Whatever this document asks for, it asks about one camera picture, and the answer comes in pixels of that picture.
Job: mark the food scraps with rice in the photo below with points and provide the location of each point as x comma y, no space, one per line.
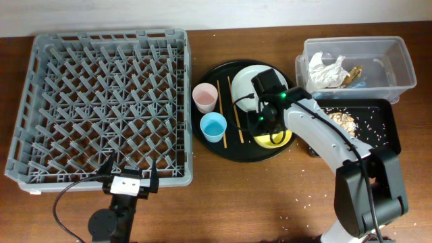
364,123

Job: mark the round black serving tray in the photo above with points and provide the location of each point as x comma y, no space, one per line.
240,147

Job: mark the yellow plastic bowl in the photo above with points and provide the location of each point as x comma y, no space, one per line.
273,141

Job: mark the right wooden chopstick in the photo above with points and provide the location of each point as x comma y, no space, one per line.
235,112

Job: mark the blue plastic cup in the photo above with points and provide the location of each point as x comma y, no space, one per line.
213,125

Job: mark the clear plastic waste bin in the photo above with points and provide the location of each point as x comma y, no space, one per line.
387,69

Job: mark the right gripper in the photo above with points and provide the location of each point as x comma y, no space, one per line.
254,127

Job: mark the white paper napkin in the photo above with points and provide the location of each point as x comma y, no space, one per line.
325,76

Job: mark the grey round plate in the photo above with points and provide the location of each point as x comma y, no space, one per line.
242,86

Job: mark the pink plastic cup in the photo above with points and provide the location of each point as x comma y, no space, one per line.
205,96

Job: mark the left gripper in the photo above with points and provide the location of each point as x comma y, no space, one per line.
154,183

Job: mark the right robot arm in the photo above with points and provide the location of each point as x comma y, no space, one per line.
369,186

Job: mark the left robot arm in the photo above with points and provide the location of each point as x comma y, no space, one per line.
114,224

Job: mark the grey plastic dishwasher rack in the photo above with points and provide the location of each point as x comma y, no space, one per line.
92,95

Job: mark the black rectangular tray bin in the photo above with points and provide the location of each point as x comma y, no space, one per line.
385,111

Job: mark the left wooden chopstick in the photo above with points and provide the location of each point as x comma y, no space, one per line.
221,112

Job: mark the wooden chopstick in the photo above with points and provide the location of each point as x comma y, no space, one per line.
235,112
221,112

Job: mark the brown snack wrapper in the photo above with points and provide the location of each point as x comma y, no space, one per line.
353,74

